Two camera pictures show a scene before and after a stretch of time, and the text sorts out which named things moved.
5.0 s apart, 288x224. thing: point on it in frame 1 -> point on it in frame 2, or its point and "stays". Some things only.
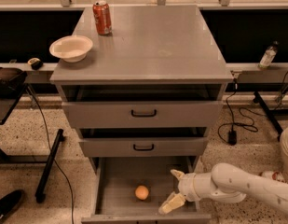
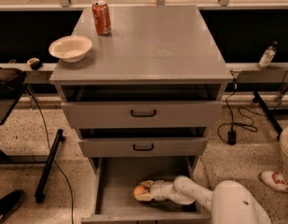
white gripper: (188, 186) -> (156, 190)
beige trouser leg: (286, 153) stays
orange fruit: (142, 192) stays
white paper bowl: (72, 49) stays
